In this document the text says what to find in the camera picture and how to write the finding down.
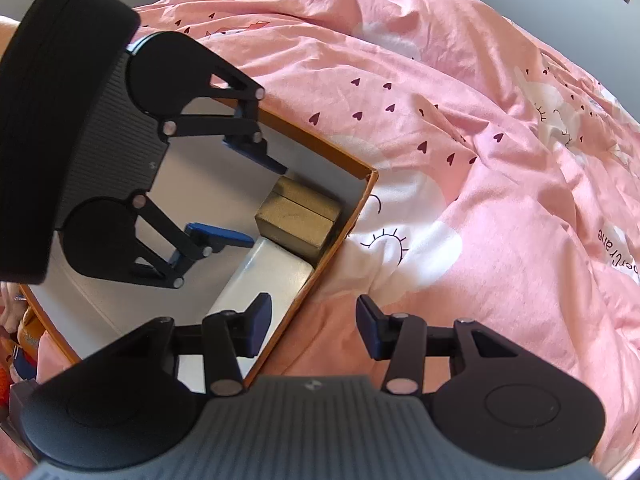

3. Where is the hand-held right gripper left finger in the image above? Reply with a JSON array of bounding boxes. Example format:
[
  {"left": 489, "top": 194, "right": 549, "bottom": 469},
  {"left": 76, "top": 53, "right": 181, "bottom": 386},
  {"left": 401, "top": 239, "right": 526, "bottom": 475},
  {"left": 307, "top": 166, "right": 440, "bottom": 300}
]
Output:
[{"left": 117, "top": 292, "right": 273, "bottom": 397}]

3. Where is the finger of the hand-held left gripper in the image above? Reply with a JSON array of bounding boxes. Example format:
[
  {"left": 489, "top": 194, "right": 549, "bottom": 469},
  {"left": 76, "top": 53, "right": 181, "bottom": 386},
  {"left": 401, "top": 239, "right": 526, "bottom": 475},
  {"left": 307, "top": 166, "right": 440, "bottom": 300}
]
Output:
[
  {"left": 131, "top": 194, "right": 253, "bottom": 289},
  {"left": 161, "top": 55, "right": 288, "bottom": 175}
]

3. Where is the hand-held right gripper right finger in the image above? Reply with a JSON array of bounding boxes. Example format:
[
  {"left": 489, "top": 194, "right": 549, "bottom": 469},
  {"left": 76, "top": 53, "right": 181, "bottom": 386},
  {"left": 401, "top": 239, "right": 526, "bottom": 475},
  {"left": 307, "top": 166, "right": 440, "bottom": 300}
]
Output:
[{"left": 356, "top": 295, "right": 521, "bottom": 397}]

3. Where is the orange cardboard box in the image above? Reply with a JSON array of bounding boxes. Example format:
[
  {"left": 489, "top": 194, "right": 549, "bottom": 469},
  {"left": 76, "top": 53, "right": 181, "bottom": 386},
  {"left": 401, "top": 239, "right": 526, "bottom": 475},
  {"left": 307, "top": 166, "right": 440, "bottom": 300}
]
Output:
[{"left": 19, "top": 95, "right": 380, "bottom": 386}]

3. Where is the flat white box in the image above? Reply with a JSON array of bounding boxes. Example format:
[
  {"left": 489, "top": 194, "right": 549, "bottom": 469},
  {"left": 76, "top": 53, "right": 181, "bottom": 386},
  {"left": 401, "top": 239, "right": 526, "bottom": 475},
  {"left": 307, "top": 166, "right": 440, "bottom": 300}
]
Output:
[{"left": 202, "top": 237, "right": 315, "bottom": 323}]

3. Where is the small gold box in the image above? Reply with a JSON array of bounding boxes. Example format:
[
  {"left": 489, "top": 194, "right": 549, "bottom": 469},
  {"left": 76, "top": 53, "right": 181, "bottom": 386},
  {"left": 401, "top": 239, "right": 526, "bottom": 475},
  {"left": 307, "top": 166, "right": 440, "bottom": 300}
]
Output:
[{"left": 255, "top": 175, "right": 343, "bottom": 262}]

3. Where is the pink printed blanket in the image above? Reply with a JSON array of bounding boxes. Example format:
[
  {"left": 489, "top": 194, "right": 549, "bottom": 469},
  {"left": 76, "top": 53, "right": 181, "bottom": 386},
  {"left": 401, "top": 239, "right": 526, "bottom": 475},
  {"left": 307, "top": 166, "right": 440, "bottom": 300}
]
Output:
[{"left": 0, "top": 0, "right": 640, "bottom": 480}]

